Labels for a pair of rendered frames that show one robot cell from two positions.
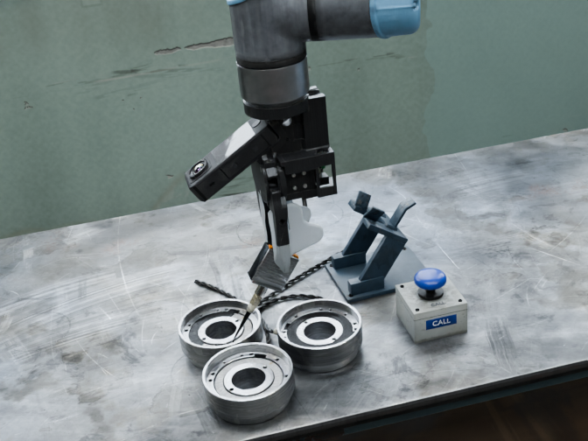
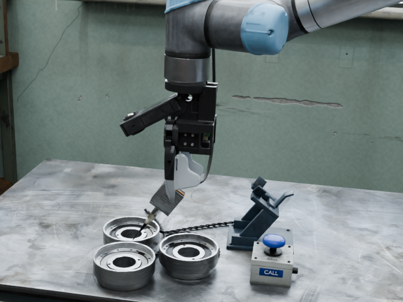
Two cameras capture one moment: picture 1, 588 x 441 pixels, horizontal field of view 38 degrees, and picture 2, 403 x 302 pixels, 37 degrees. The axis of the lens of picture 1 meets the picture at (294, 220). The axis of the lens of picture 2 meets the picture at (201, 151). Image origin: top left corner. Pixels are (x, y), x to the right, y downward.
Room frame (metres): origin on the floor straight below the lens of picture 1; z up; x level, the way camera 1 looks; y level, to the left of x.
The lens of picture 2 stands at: (-0.05, -0.33, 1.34)
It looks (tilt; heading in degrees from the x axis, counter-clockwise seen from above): 19 degrees down; 18
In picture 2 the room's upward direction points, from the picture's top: 3 degrees clockwise
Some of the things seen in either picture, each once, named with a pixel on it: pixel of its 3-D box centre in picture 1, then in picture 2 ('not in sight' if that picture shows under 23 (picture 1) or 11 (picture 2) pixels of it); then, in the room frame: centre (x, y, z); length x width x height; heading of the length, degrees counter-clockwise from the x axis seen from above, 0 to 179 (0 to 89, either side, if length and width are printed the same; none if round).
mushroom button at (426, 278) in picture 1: (430, 290); (273, 249); (0.88, -0.16, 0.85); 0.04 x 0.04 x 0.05
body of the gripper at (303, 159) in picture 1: (287, 146); (189, 116); (0.87, 0.00, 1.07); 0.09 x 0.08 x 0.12; 103
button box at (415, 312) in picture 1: (435, 306); (274, 263); (0.88, -0.17, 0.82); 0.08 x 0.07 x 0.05; 100
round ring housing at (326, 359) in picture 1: (320, 336); (188, 256); (0.85, -0.02, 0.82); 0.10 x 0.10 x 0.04
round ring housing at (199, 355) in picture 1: (221, 335); (131, 237); (0.88, 0.11, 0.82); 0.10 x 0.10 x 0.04
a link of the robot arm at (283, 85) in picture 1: (273, 78); (187, 68); (0.87, 0.01, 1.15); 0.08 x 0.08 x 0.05
